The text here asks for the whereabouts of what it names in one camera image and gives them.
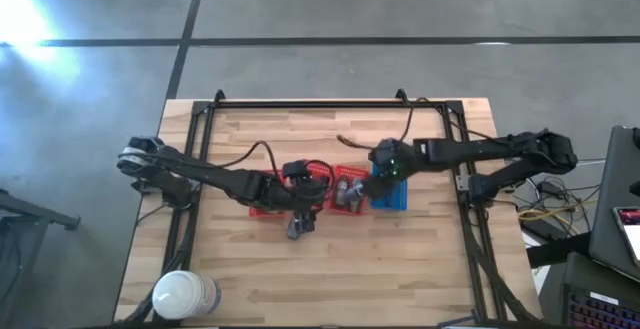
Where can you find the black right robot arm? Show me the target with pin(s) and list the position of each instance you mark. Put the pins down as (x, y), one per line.
(465, 148)

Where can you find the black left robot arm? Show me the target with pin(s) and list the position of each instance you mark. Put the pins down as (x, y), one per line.
(225, 176)

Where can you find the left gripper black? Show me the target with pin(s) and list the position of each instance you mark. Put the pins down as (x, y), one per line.
(307, 194)

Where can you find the smartphone with lit screen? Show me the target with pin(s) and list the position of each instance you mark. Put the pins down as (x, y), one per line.
(631, 229)

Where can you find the grey travel toiletry bottle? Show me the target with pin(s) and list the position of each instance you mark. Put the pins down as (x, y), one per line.
(356, 191)
(342, 189)

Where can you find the black aluminium table frame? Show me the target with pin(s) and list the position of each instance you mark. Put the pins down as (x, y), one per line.
(325, 104)

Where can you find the black power adapter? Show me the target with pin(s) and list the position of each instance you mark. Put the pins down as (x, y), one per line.
(550, 188)

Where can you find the black metal stand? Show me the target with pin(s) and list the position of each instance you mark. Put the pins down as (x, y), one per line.
(30, 211)

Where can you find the black travel toiletry tube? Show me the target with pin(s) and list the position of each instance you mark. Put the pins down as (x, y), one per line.
(292, 231)

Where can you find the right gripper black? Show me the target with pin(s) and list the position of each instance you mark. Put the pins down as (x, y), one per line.
(395, 156)

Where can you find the white round canister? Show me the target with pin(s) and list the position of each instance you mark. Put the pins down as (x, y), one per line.
(185, 294)

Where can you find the grey laptop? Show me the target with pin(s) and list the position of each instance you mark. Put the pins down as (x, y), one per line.
(615, 179)

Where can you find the blue plastic mesh basket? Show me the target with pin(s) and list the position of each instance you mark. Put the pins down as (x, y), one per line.
(395, 201)

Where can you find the black power brick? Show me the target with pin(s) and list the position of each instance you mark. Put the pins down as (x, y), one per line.
(537, 229)

